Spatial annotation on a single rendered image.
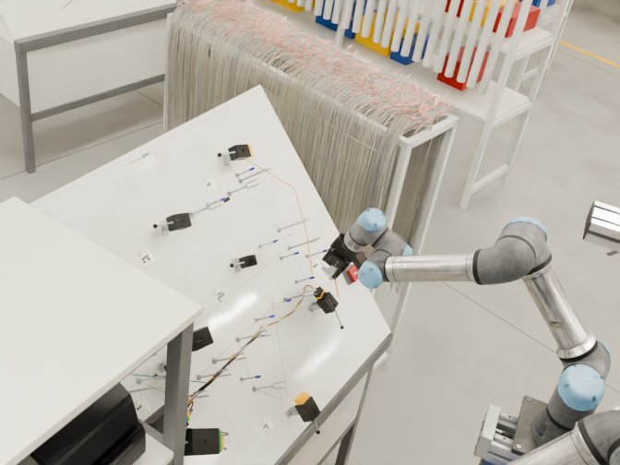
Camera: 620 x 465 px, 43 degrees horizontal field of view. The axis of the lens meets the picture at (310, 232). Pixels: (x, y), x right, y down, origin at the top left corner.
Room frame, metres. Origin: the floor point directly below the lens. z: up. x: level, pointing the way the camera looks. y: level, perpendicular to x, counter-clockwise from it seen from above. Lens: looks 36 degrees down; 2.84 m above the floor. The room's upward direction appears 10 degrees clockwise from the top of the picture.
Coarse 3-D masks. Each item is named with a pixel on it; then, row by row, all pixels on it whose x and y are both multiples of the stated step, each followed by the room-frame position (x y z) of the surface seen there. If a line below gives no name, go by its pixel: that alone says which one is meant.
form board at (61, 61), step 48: (0, 0) 4.09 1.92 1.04; (48, 0) 4.30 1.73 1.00; (96, 0) 4.52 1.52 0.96; (144, 0) 4.77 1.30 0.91; (0, 48) 4.15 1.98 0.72; (48, 48) 4.12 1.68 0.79; (96, 48) 4.39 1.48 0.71; (144, 48) 4.69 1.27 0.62; (48, 96) 4.11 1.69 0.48; (96, 96) 4.36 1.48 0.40
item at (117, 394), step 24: (120, 384) 1.04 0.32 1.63; (96, 408) 0.97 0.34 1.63; (120, 408) 1.00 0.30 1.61; (72, 432) 0.91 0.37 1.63; (96, 432) 0.93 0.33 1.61; (120, 432) 0.97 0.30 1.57; (144, 432) 1.01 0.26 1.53; (48, 456) 0.85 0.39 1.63; (72, 456) 0.87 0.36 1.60; (96, 456) 0.91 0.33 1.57; (120, 456) 0.94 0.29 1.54
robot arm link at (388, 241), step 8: (384, 232) 1.90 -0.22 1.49; (392, 232) 1.92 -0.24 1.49; (376, 240) 1.89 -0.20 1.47; (384, 240) 1.89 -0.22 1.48; (392, 240) 1.89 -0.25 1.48; (400, 240) 1.90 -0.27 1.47; (376, 248) 1.86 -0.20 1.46; (384, 248) 1.84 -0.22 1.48; (392, 248) 1.85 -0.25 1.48; (400, 248) 1.87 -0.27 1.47; (408, 248) 1.89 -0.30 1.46
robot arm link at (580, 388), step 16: (576, 368) 1.57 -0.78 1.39; (592, 368) 1.58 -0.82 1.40; (560, 384) 1.53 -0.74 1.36; (576, 384) 1.52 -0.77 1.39; (592, 384) 1.53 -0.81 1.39; (560, 400) 1.51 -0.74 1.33; (576, 400) 1.48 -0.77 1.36; (592, 400) 1.48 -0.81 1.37; (560, 416) 1.49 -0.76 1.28; (576, 416) 1.48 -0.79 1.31
